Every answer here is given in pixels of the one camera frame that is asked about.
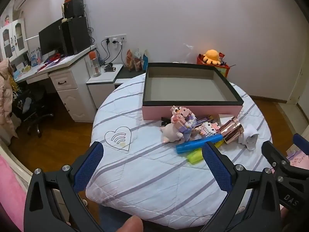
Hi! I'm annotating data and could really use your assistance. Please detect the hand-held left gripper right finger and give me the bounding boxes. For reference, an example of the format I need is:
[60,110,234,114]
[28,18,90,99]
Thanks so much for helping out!
[201,141,282,232]

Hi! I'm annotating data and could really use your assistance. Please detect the dark purple flat pack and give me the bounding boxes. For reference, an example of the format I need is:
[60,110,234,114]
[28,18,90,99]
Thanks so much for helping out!
[195,116,214,126]

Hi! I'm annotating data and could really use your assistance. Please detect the black monitor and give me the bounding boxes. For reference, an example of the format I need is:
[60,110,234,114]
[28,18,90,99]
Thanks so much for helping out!
[39,17,64,58]

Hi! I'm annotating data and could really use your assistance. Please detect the white glass-door cabinet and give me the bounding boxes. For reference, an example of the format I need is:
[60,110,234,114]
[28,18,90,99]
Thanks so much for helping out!
[0,17,28,63]

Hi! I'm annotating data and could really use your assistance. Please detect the blue snack bag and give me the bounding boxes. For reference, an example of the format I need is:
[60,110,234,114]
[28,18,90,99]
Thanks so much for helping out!
[142,49,149,72]

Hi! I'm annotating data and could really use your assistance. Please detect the white wall socket strip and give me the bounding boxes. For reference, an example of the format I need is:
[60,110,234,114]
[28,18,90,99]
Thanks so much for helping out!
[104,35,126,44]

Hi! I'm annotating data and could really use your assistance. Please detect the white bedside cabinet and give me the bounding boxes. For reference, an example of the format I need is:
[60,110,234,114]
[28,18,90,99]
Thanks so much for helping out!
[86,63,145,109]

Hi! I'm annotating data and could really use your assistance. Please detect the black speaker box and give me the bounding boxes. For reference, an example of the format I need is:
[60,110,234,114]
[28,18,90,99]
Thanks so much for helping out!
[63,0,85,18]

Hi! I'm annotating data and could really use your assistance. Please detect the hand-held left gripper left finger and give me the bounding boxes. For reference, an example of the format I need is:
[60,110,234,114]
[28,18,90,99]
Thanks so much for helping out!
[23,141,105,232]

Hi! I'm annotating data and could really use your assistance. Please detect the rose gold metal cup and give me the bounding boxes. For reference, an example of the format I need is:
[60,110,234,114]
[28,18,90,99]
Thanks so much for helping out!
[219,116,245,144]

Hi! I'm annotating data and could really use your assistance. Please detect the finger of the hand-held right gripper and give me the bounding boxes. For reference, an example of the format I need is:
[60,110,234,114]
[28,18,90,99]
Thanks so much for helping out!
[293,133,309,155]
[262,141,297,174]

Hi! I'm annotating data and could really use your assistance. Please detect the pink box with black rim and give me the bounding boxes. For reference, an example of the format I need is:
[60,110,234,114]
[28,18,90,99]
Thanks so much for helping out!
[142,62,244,121]

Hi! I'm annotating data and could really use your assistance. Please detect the pale pink pig plush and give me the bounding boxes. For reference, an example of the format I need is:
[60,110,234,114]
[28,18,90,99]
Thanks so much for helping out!
[160,123,185,143]

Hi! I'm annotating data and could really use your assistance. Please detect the black power cable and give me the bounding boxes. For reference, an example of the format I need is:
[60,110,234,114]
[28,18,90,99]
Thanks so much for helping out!
[100,39,114,66]

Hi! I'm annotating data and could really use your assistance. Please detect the orange octopus plush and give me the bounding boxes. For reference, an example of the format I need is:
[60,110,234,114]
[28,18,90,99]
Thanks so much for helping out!
[202,49,221,65]

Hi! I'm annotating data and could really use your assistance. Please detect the clear plastic bag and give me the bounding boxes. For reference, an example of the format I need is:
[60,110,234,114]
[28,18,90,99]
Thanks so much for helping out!
[179,43,197,64]

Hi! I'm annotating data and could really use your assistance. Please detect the pink padded coat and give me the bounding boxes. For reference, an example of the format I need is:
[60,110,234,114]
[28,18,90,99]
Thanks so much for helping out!
[0,58,18,138]

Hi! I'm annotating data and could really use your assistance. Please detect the clear bottle with orange cap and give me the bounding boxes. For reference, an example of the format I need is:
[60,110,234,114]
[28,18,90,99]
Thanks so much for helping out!
[89,51,101,78]

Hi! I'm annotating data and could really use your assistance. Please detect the pink fluffy cloth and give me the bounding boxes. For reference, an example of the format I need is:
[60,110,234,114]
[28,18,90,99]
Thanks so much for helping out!
[0,153,32,232]

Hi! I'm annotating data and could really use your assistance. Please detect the person's left hand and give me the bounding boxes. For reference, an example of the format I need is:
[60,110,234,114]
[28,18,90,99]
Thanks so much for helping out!
[116,216,144,232]

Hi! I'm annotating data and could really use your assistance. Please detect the pale snack bag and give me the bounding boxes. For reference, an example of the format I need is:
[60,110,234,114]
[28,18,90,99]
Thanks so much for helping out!
[134,48,143,72]

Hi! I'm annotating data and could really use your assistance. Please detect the blue white carton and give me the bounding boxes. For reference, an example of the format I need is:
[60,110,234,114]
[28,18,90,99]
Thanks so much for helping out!
[30,49,40,66]

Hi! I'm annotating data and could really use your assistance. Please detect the white pink block figure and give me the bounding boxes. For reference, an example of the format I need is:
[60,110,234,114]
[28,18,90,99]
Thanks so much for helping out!
[198,122,221,136]

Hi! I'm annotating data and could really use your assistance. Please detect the red storage box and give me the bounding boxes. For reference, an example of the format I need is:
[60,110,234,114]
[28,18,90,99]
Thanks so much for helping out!
[196,53,230,79]

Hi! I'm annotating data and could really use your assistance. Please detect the white desk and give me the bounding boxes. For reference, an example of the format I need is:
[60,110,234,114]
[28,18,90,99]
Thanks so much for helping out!
[14,45,97,123]

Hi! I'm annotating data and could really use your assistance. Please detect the pink purple block figure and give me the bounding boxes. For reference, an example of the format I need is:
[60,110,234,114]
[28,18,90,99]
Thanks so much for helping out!
[170,106,197,136]

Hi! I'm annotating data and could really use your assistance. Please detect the white small toy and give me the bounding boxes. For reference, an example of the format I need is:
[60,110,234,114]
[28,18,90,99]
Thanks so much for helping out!
[239,124,259,151]

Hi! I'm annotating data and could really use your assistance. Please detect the blue highlighter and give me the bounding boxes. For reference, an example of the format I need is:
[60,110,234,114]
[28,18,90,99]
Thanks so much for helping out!
[176,135,224,154]

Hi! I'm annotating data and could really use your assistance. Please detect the white door frame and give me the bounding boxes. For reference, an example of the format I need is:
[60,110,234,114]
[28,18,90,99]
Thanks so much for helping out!
[287,65,309,116]

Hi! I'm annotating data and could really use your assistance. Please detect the yellow highlighter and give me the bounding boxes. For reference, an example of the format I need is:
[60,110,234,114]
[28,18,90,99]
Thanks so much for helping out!
[188,141,224,164]

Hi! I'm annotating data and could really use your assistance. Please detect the white striped quilt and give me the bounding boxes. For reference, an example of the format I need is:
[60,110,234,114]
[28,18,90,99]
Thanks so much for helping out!
[86,73,272,230]

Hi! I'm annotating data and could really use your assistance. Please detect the black office chair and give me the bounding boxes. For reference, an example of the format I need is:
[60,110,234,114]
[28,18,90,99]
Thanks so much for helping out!
[13,87,55,136]

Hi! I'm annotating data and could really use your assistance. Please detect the black computer tower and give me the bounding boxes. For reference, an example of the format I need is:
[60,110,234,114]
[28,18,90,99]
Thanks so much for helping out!
[61,16,91,56]

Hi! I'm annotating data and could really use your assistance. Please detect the red desk item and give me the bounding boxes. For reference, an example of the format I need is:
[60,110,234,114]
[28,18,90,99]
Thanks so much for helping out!
[45,54,61,64]

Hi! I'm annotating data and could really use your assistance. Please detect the small white box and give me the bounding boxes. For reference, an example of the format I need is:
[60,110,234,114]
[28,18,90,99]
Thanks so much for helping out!
[218,113,238,125]

